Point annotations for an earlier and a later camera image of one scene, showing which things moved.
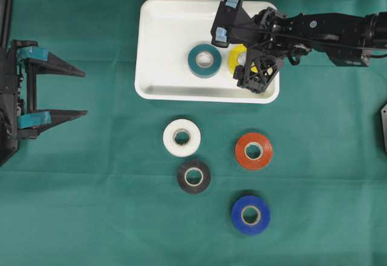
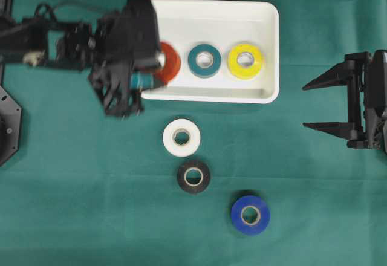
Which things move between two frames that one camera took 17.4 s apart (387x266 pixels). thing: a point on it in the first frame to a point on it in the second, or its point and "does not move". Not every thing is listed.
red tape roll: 253,150 to 172,64
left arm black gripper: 14,91 to 104,45
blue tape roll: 251,215 does not move
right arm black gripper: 280,35 to 365,73
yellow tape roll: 234,51 does not move
